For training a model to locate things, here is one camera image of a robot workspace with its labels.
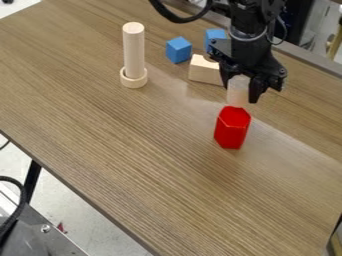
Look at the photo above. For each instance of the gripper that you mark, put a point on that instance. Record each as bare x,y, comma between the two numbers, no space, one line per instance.
249,53

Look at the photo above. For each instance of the short pale wooden cylinder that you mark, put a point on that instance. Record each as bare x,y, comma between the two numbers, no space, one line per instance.
237,95

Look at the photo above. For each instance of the blue cube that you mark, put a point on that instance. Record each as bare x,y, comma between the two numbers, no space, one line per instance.
179,50
214,36

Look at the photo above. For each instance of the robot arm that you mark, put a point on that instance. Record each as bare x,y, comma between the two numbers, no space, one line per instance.
249,15

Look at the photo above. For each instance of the pale wooden arch block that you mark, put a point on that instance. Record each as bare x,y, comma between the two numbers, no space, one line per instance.
204,70

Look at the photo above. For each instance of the red hexagon block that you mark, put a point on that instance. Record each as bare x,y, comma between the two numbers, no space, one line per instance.
231,130

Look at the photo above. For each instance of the tall pale wooden cylinder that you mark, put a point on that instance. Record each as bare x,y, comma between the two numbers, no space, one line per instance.
133,50

